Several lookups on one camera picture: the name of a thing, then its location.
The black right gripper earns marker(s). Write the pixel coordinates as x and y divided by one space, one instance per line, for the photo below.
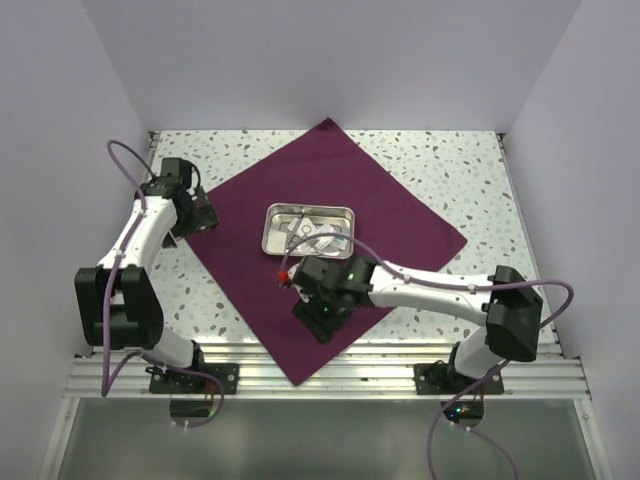
321 325

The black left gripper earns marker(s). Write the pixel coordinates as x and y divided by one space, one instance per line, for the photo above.
203 217

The clear blister pack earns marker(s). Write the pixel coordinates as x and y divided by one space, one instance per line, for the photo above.
320 244

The green white suture packet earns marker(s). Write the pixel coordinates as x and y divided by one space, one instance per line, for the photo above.
339 243

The white gauze pad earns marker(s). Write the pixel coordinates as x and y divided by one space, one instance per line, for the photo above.
276 242

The steel surgical scissors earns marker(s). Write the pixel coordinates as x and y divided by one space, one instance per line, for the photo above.
300 228

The stainless steel tray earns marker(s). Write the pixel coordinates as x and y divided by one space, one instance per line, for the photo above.
280 215

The purple cloth mat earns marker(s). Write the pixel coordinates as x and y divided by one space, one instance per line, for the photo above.
323 167

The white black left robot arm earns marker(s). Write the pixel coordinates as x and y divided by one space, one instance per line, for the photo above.
118 306

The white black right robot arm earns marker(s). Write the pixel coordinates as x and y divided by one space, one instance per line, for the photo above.
506 311

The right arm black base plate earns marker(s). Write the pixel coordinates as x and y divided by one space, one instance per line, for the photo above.
441 379

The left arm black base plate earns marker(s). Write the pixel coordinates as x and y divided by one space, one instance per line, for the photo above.
173 383

